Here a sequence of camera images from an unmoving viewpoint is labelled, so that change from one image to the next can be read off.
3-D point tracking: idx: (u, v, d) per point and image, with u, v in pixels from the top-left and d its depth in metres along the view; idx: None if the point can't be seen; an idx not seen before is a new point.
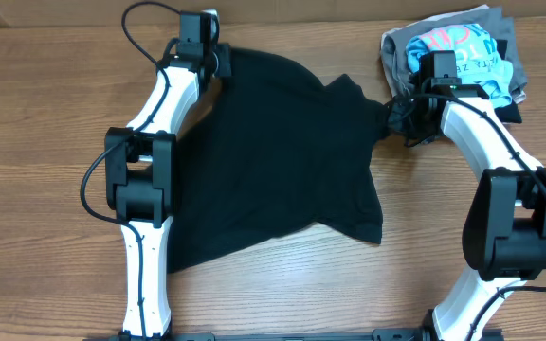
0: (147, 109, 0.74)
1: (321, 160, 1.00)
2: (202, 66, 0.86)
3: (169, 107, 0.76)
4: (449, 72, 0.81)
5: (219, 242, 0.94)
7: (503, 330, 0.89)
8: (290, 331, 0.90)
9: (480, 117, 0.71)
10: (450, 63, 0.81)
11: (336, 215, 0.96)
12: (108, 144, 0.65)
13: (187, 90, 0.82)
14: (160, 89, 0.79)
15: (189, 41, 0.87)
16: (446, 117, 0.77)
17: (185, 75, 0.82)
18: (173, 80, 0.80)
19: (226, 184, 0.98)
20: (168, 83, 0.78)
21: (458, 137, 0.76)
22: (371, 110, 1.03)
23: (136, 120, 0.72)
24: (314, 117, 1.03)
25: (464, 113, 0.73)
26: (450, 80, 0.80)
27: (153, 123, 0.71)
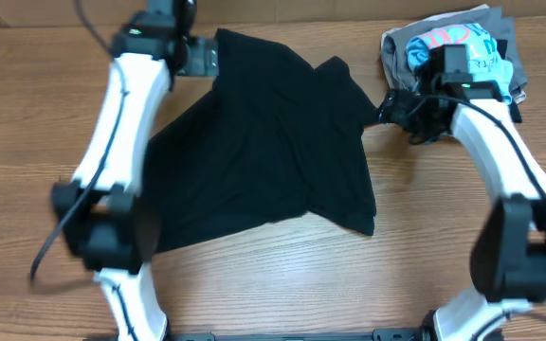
0: (100, 140, 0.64)
1: (315, 149, 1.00)
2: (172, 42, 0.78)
3: (129, 128, 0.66)
4: (462, 68, 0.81)
5: (212, 228, 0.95)
7: (503, 331, 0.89)
8: (290, 331, 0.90)
9: (495, 127, 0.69)
10: (462, 59, 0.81)
11: (329, 204, 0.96)
12: (59, 206, 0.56)
13: (151, 91, 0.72)
14: (116, 100, 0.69)
15: (157, 13, 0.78)
16: (458, 119, 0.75)
17: (147, 65, 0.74)
18: (132, 84, 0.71)
19: (219, 170, 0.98)
20: (124, 92, 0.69)
21: (467, 144, 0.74)
22: (363, 98, 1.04)
23: (85, 165, 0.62)
24: (309, 107, 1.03)
25: (478, 120, 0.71)
26: (462, 77, 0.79)
27: (107, 168, 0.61)
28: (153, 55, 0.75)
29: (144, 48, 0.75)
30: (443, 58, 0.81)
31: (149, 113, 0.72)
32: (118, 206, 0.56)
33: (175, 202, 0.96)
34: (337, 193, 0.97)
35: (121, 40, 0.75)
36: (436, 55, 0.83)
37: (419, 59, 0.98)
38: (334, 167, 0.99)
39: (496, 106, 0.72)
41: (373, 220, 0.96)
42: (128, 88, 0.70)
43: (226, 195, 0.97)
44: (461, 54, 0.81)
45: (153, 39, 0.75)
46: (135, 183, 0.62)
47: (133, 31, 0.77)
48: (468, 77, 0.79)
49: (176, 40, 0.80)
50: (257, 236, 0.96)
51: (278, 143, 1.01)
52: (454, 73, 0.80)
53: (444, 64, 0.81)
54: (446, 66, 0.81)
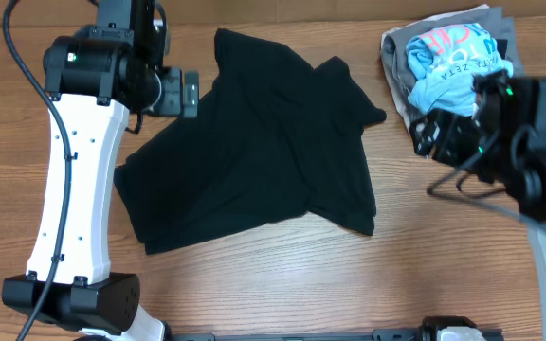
0: (51, 220, 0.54)
1: (315, 149, 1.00)
2: (122, 59, 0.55)
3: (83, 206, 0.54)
4: None
5: (211, 227, 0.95)
7: (502, 330, 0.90)
8: (291, 331, 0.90)
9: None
10: None
11: (330, 204, 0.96)
12: (13, 304, 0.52)
13: (106, 149, 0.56)
14: (60, 167, 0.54)
15: (111, 26, 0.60)
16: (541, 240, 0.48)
17: (95, 111, 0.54)
18: (77, 142, 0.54)
19: (219, 170, 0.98)
20: (69, 154, 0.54)
21: (545, 286, 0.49)
22: (362, 98, 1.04)
23: (37, 253, 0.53)
24: (310, 107, 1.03)
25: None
26: None
27: (63, 261, 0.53)
28: (100, 97, 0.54)
29: (89, 77, 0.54)
30: (532, 101, 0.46)
31: (103, 178, 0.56)
32: (81, 305, 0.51)
33: (175, 202, 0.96)
34: (337, 193, 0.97)
35: (53, 66, 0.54)
36: (522, 89, 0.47)
37: (419, 59, 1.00)
38: (334, 167, 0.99)
39: None
41: (373, 221, 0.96)
42: (73, 150, 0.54)
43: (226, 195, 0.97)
44: None
45: (99, 58, 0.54)
46: (100, 270, 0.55)
47: (68, 54, 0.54)
48: None
49: (131, 58, 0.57)
50: (257, 236, 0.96)
51: (278, 143, 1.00)
52: None
53: (533, 113, 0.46)
54: (537, 116, 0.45)
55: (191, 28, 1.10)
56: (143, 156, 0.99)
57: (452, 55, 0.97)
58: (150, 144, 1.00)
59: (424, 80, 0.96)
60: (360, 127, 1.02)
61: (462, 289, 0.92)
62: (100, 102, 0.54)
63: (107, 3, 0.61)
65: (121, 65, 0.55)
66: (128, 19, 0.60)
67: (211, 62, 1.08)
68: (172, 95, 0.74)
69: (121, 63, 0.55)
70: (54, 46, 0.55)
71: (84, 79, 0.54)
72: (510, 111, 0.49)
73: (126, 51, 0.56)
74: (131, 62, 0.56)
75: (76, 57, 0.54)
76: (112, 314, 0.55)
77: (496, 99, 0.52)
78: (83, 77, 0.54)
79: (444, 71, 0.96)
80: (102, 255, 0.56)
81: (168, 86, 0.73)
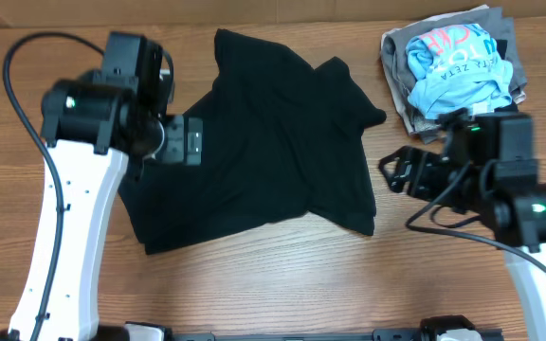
0: (39, 276, 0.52)
1: (315, 149, 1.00)
2: (124, 104, 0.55)
3: (73, 261, 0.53)
4: (523, 153, 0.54)
5: (212, 227, 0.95)
7: (503, 331, 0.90)
8: (290, 331, 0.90)
9: None
10: (526, 138, 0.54)
11: (330, 204, 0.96)
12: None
13: (100, 201, 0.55)
14: (52, 218, 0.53)
15: (115, 72, 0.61)
16: (515, 258, 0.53)
17: (91, 161, 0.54)
18: (72, 193, 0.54)
19: (218, 170, 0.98)
20: (62, 206, 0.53)
21: (525, 303, 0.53)
22: (361, 98, 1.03)
23: (23, 308, 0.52)
24: (310, 107, 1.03)
25: (544, 287, 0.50)
26: (523, 170, 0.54)
27: (48, 319, 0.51)
28: (97, 146, 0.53)
29: (88, 124, 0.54)
30: (496, 137, 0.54)
31: (97, 229, 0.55)
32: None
33: (174, 202, 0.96)
34: (337, 193, 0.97)
35: (51, 111, 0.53)
36: (487, 126, 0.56)
37: (419, 59, 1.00)
38: (335, 167, 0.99)
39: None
41: (373, 221, 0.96)
42: (66, 201, 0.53)
43: (226, 196, 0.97)
44: (524, 131, 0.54)
45: (98, 104, 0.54)
46: (86, 328, 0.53)
47: (67, 99, 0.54)
48: (533, 169, 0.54)
49: (134, 104, 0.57)
50: (257, 236, 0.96)
51: (278, 143, 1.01)
52: (513, 161, 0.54)
53: (499, 147, 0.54)
54: (502, 150, 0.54)
55: (191, 28, 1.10)
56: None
57: (452, 55, 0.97)
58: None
59: (424, 80, 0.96)
60: (360, 129, 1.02)
61: (462, 289, 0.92)
62: (98, 151, 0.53)
63: (112, 50, 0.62)
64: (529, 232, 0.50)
65: (121, 113, 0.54)
66: (134, 66, 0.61)
67: (211, 62, 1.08)
68: (174, 142, 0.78)
69: (121, 111, 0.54)
70: (53, 90, 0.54)
71: (82, 126, 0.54)
72: (478, 146, 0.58)
73: (128, 98, 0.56)
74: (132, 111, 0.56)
75: (74, 101, 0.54)
76: None
77: (463, 136, 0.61)
78: (82, 123, 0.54)
79: (444, 71, 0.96)
80: (91, 313, 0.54)
81: (172, 134, 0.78)
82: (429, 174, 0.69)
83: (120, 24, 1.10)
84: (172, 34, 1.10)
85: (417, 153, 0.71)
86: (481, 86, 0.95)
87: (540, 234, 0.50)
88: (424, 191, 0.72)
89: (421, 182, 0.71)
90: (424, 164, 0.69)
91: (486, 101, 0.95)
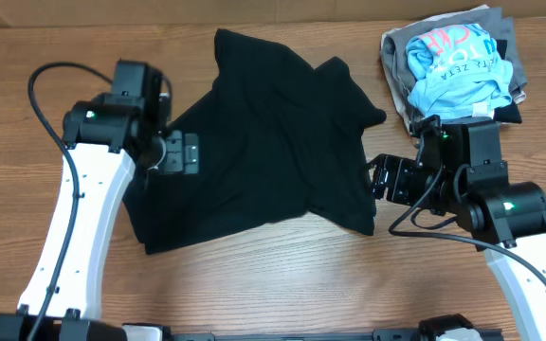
0: (50, 257, 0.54)
1: (315, 149, 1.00)
2: (135, 119, 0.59)
3: (84, 243, 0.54)
4: (491, 157, 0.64)
5: (212, 227, 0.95)
7: (503, 330, 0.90)
8: (290, 331, 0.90)
9: None
10: (492, 145, 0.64)
11: (329, 204, 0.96)
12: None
13: (111, 192, 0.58)
14: (67, 206, 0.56)
15: (122, 93, 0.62)
16: (494, 256, 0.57)
17: (106, 156, 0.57)
18: (87, 183, 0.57)
19: (218, 170, 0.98)
20: (78, 193, 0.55)
21: (513, 303, 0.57)
22: (361, 98, 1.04)
23: (31, 287, 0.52)
24: (310, 107, 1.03)
25: (524, 279, 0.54)
26: (491, 171, 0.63)
27: (57, 293, 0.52)
28: (110, 146, 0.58)
29: (104, 134, 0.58)
30: (466, 145, 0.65)
31: (107, 215, 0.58)
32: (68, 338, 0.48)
33: (174, 202, 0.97)
34: (338, 193, 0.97)
35: (74, 123, 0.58)
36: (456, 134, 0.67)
37: (419, 59, 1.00)
38: (335, 167, 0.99)
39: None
41: (373, 220, 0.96)
42: (81, 189, 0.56)
43: (226, 196, 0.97)
44: (488, 137, 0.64)
45: (113, 121, 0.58)
46: (91, 307, 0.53)
47: (87, 113, 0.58)
48: (501, 170, 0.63)
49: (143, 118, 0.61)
50: (257, 236, 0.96)
51: (278, 143, 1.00)
52: (482, 166, 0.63)
53: (468, 153, 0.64)
54: (472, 156, 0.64)
55: (191, 28, 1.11)
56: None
57: (452, 55, 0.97)
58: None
59: (424, 80, 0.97)
60: (360, 129, 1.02)
61: (462, 289, 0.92)
62: (111, 150, 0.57)
63: (118, 74, 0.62)
64: (502, 230, 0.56)
65: (133, 128, 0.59)
66: (139, 88, 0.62)
67: (211, 62, 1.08)
68: (173, 154, 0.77)
69: (133, 126, 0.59)
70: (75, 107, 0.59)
71: (99, 136, 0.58)
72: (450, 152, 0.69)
73: (137, 115, 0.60)
74: (140, 125, 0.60)
75: (94, 115, 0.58)
76: None
77: (434, 143, 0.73)
78: (99, 135, 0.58)
79: (444, 71, 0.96)
80: (97, 293, 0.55)
81: (171, 148, 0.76)
82: (406, 180, 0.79)
83: (120, 23, 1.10)
84: (172, 34, 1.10)
85: (392, 161, 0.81)
86: (481, 86, 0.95)
87: (514, 229, 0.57)
88: (402, 196, 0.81)
89: (399, 187, 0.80)
90: (400, 170, 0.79)
91: (486, 101, 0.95)
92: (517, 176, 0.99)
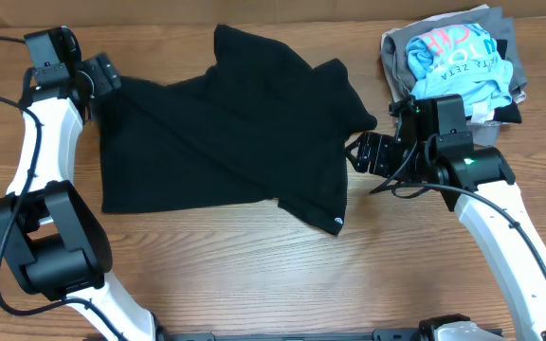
0: (23, 165, 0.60)
1: (308, 149, 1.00)
2: (74, 85, 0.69)
3: (48, 152, 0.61)
4: (458, 127, 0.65)
5: (209, 228, 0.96)
7: (503, 330, 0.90)
8: (290, 331, 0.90)
9: (512, 228, 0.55)
10: (458, 115, 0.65)
11: (321, 206, 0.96)
12: None
13: (66, 123, 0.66)
14: (31, 136, 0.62)
15: (45, 64, 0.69)
16: (463, 206, 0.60)
17: (55, 103, 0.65)
18: (46, 117, 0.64)
19: (215, 170, 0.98)
20: (39, 122, 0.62)
21: (484, 243, 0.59)
22: (351, 98, 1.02)
23: (13, 183, 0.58)
24: (307, 108, 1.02)
25: (488, 216, 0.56)
26: (458, 140, 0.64)
27: (36, 176, 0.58)
28: (58, 95, 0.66)
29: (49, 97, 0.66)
30: (434, 115, 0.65)
31: (68, 126, 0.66)
32: (54, 203, 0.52)
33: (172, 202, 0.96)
34: (323, 195, 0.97)
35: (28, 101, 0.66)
36: (426, 107, 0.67)
37: (419, 59, 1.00)
38: (324, 167, 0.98)
39: (502, 189, 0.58)
41: (340, 223, 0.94)
42: (43, 121, 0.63)
43: (221, 198, 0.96)
44: (456, 107, 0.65)
45: (55, 87, 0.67)
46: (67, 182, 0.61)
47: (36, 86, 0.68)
48: (468, 138, 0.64)
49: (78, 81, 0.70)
50: (257, 236, 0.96)
51: (274, 143, 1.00)
52: (449, 134, 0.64)
53: (436, 122, 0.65)
54: (440, 126, 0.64)
55: (191, 28, 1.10)
56: (136, 154, 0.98)
57: (452, 55, 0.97)
58: (140, 142, 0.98)
59: (424, 80, 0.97)
60: (353, 131, 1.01)
61: (462, 289, 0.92)
62: (58, 98, 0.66)
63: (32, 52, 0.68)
64: (464, 179, 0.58)
65: (74, 93, 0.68)
66: (55, 54, 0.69)
67: (211, 62, 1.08)
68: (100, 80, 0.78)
69: (73, 92, 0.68)
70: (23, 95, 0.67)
71: (45, 97, 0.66)
72: (422, 126, 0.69)
73: (73, 80, 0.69)
74: (79, 89, 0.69)
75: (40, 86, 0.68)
76: (90, 241, 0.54)
77: (409, 117, 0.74)
78: (45, 98, 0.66)
79: (444, 71, 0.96)
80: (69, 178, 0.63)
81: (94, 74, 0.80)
82: (386, 153, 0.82)
83: (120, 23, 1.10)
84: (172, 34, 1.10)
85: (374, 138, 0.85)
86: (481, 86, 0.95)
87: (476, 180, 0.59)
88: (384, 170, 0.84)
89: (380, 161, 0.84)
90: (381, 146, 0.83)
91: (486, 101, 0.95)
92: (517, 176, 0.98)
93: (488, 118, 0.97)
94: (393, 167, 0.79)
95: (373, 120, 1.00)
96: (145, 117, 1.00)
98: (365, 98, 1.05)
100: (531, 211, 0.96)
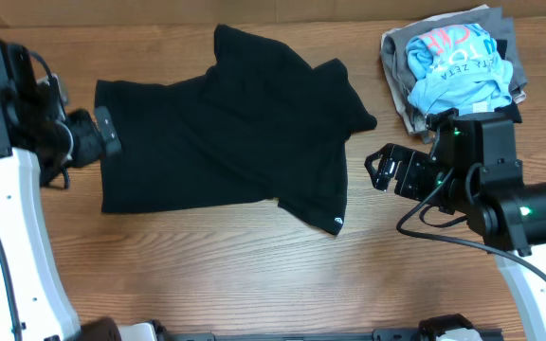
0: None
1: (308, 149, 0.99)
2: (12, 104, 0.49)
3: (30, 280, 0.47)
4: (506, 156, 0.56)
5: (208, 228, 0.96)
7: (502, 330, 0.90)
8: (290, 331, 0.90)
9: None
10: (508, 143, 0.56)
11: (320, 205, 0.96)
12: None
13: (27, 204, 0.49)
14: None
15: None
16: (506, 262, 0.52)
17: None
18: None
19: (214, 170, 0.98)
20: None
21: (520, 307, 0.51)
22: (352, 96, 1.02)
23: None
24: (306, 107, 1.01)
25: (538, 290, 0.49)
26: (504, 173, 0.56)
27: (25, 330, 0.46)
28: None
29: None
30: (478, 141, 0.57)
31: (31, 205, 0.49)
32: None
33: (172, 202, 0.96)
34: (324, 195, 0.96)
35: None
36: (466, 130, 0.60)
37: (419, 59, 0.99)
38: (325, 168, 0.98)
39: None
41: (340, 223, 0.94)
42: None
43: (220, 197, 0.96)
44: (505, 133, 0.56)
45: None
46: (66, 321, 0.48)
47: None
48: (517, 170, 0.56)
49: (19, 102, 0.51)
50: (257, 236, 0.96)
51: (274, 143, 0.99)
52: (495, 166, 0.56)
53: (481, 150, 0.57)
54: (484, 155, 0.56)
55: (191, 28, 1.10)
56: (134, 153, 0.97)
57: (452, 55, 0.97)
58: (138, 143, 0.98)
59: (424, 80, 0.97)
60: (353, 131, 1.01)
61: (462, 289, 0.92)
62: (0, 154, 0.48)
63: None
64: (518, 236, 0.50)
65: (10, 114, 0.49)
66: (4, 69, 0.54)
67: (211, 62, 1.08)
68: (83, 139, 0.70)
69: (9, 112, 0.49)
70: None
71: None
72: (462, 150, 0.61)
73: (10, 97, 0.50)
74: (20, 109, 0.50)
75: None
76: None
77: (449, 137, 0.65)
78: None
79: (444, 71, 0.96)
80: (63, 304, 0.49)
81: (79, 131, 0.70)
82: (417, 174, 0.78)
83: (120, 24, 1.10)
84: (172, 34, 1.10)
85: (405, 152, 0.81)
86: (481, 86, 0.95)
87: (530, 235, 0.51)
88: (411, 189, 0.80)
89: (409, 181, 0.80)
90: (412, 164, 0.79)
91: (486, 101, 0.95)
92: None
93: None
94: (425, 190, 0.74)
95: (373, 120, 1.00)
96: (143, 117, 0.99)
98: (364, 98, 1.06)
100: None
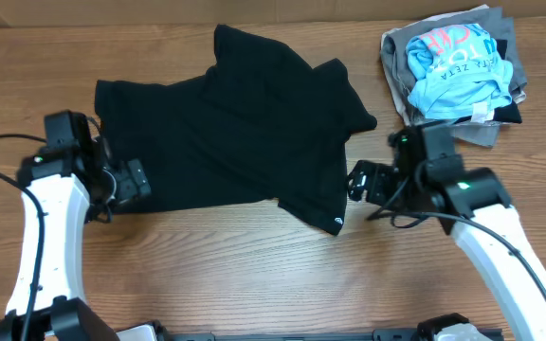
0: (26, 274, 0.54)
1: (307, 150, 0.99)
2: (80, 154, 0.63)
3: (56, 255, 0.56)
4: (447, 151, 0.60)
5: (208, 228, 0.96)
7: (503, 330, 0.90)
8: (290, 331, 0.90)
9: (512, 257, 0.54)
10: (447, 140, 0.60)
11: (320, 206, 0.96)
12: None
13: (72, 207, 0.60)
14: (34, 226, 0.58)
15: (59, 141, 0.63)
16: (460, 232, 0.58)
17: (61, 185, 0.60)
18: (48, 202, 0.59)
19: (213, 170, 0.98)
20: (41, 211, 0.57)
21: (484, 273, 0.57)
22: (352, 97, 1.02)
23: (14, 297, 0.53)
24: (305, 108, 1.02)
25: (487, 244, 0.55)
26: (452, 166, 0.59)
27: (42, 290, 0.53)
28: (62, 172, 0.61)
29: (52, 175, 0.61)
30: (421, 141, 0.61)
31: (75, 206, 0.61)
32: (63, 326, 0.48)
33: (172, 203, 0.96)
34: (324, 195, 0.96)
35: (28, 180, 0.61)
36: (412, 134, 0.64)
37: (419, 59, 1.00)
38: (324, 168, 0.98)
39: (505, 218, 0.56)
41: (340, 223, 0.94)
42: (44, 207, 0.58)
43: (220, 198, 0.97)
44: (445, 132, 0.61)
45: (57, 159, 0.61)
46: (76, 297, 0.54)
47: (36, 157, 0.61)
48: (460, 161, 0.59)
49: (85, 154, 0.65)
50: (257, 236, 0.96)
51: (273, 144, 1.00)
52: (440, 158, 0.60)
53: (425, 149, 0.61)
54: (428, 152, 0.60)
55: (191, 27, 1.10)
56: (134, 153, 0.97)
57: (452, 55, 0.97)
58: (138, 143, 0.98)
59: (424, 80, 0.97)
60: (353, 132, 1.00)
61: (462, 289, 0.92)
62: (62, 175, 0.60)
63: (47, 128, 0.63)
64: (460, 204, 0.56)
65: (79, 163, 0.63)
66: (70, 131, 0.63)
67: (211, 62, 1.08)
68: (124, 181, 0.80)
69: (79, 161, 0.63)
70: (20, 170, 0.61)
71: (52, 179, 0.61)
72: (411, 153, 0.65)
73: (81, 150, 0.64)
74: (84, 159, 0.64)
75: (41, 157, 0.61)
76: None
77: (401, 147, 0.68)
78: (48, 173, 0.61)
79: (444, 71, 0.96)
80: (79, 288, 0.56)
81: (119, 176, 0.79)
82: (384, 183, 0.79)
83: (120, 24, 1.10)
84: (172, 34, 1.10)
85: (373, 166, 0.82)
86: (481, 86, 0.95)
87: (472, 204, 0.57)
88: (380, 198, 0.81)
89: (376, 188, 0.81)
90: (377, 174, 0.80)
91: (486, 101, 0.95)
92: (517, 176, 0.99)
93: (488, 118, 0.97)
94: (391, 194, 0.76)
95: (373, 120, 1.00)
96: (143, 118, 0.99)
98: (365, 98, 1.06)
100: (530, 211, 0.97)
